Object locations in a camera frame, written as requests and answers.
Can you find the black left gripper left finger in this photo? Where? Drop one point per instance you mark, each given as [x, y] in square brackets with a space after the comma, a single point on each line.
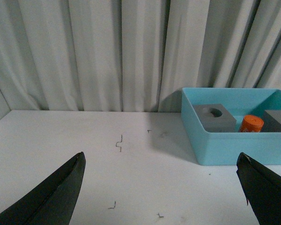
[53, 201]

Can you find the gray block with square recess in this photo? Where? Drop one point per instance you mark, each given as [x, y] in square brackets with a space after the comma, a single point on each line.
[272, 121]

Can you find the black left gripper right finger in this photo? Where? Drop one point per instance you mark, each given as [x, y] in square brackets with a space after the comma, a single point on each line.
[262, 189]

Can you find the white pleated curtain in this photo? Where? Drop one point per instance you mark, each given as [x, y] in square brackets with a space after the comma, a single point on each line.
[133, 55]

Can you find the gray block with round hole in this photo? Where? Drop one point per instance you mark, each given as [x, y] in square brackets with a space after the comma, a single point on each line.
[215, 118]

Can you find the orange cylinder part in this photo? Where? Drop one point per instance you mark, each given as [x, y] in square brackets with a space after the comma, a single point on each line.
[251, 123]

